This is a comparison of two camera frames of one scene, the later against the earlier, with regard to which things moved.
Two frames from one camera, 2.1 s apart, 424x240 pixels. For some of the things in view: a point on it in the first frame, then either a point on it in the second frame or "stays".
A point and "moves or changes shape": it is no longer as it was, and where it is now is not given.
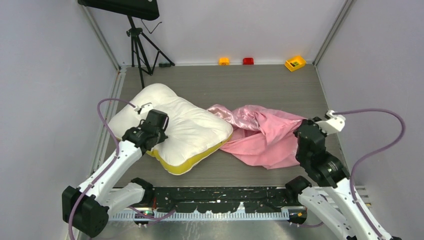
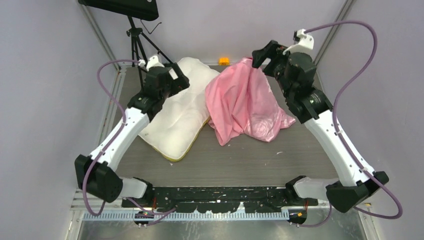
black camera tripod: x=146 y=52 stays
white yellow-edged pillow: x=193 y=131 moves or changes shape
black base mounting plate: x=216 y=200 stays
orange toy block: x=224 y=61 stays
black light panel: x=143 y=9 stays
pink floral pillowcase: x=261 y=136 -> x=242 y=103
